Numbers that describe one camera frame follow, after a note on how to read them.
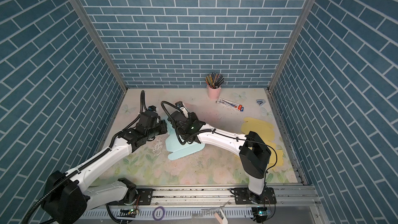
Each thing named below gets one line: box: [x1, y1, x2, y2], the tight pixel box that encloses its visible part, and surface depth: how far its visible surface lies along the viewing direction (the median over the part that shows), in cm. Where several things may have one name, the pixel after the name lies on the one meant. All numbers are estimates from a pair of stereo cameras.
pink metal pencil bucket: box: [207, 86, 222, 100], surface depth 112 cm
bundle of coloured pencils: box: [204, 72, 225, 89], surface depth 110 cm
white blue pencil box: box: [215, 97, 245, 112], surface depth 113 cm
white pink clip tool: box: [213, 199, 231, 224], surface depth 69 cm
